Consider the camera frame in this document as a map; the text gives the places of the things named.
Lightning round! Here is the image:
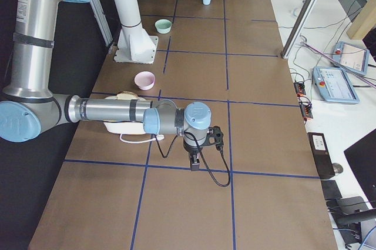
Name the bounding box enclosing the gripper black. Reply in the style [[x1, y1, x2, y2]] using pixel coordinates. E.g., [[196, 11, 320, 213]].
[[183, 136, 202, 171]]

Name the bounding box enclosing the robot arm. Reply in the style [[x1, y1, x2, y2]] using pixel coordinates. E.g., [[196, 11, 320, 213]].
[[1, 0, 106, 177]]

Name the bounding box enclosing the white power plug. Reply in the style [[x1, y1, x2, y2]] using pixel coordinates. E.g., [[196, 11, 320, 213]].
[[153, 135, 165, 141]]

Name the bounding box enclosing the green bowl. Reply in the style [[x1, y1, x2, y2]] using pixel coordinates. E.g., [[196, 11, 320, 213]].
[[155, 19, 172, 34]]

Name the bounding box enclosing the cream toaster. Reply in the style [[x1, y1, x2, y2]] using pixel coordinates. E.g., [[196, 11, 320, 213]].
[[104, 95, 145, 135]]

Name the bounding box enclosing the pink bowl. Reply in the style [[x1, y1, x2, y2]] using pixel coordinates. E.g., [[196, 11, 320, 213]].
[[134, 71, 156, 91]]

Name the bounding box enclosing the toast slice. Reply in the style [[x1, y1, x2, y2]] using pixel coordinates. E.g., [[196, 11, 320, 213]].
[[116, 91, 139, 100]]

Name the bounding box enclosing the black box with label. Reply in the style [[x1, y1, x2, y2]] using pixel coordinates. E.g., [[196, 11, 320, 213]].
[[307, 132, 335, 179]]

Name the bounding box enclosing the teach pendant near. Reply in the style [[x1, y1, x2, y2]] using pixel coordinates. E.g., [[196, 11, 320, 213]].
[[312, 66, 360, 104]]

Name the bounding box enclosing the teach pendant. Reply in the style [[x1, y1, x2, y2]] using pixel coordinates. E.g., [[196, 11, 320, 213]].
[[312, 66, 360, 104], [333, 41, 370, 76]]

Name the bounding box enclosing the teach pendant far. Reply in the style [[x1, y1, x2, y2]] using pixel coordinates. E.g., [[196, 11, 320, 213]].
[[333, 41, 370, 76]]

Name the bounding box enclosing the black monitor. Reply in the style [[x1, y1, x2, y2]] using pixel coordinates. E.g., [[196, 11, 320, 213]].
[[344, 134, 375, 201]]

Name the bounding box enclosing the black camera cable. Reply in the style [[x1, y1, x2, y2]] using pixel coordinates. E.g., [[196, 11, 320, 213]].
[[154, 131, 231, 187]]

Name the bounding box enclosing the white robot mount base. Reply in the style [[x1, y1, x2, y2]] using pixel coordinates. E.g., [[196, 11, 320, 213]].
[[115, 0, 158, 64]]

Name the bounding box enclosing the aluminium frame post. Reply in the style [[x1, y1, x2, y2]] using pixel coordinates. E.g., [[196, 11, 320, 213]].
[[281, 0, 317, 59]]

